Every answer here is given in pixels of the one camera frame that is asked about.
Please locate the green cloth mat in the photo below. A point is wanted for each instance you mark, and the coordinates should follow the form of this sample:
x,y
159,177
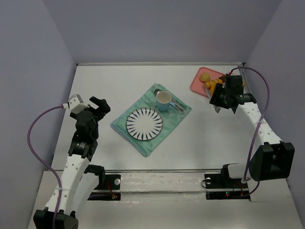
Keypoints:
x,y
170,119

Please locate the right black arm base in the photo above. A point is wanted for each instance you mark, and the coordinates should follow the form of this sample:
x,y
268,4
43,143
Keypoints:
x,y
219,188

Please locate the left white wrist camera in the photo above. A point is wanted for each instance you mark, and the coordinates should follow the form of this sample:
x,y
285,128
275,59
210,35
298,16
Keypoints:
x,y
76,104

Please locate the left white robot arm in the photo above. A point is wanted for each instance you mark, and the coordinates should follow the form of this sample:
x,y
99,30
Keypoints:
x,y
79,177

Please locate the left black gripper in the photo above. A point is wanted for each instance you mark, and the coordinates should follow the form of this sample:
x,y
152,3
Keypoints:
x,y
99,108

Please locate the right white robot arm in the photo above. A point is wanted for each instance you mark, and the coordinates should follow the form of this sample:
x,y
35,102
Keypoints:
x,y
270,157

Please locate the orange ring bread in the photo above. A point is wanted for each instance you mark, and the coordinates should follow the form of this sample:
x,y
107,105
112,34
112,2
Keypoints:
x,y
211,91

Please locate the metal table rail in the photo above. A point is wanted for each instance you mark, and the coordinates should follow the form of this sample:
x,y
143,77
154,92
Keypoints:
x,y
162,64

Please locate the light blue mug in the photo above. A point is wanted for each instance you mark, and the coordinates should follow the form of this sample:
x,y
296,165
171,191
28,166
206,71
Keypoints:
x,y
164,101

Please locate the pink tray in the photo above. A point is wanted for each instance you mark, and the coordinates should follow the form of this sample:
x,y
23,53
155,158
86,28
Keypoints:
x,y
197,84

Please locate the round bun back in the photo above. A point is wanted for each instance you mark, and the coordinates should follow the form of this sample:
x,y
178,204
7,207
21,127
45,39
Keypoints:
x,y
204,77

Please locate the metal tongs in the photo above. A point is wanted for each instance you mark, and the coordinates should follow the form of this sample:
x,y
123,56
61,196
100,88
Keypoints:
x,y
217,109

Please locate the white blue striped plate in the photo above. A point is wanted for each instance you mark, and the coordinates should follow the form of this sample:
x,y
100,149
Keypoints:
x,y
144,124

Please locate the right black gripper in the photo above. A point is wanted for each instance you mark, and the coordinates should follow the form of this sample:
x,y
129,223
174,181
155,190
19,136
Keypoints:
x,y
218,98

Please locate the metal spoon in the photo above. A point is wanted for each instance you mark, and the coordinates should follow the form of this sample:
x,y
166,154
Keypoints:
x,y
177,107

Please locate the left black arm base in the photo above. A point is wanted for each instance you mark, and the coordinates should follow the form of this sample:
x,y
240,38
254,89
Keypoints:
x,y
108,189

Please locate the dark chocolate bread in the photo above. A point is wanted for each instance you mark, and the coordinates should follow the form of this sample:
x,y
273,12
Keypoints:
x,y
222,78

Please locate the striped long bread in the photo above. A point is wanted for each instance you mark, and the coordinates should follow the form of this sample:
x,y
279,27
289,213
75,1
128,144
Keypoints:
x,y
209,84

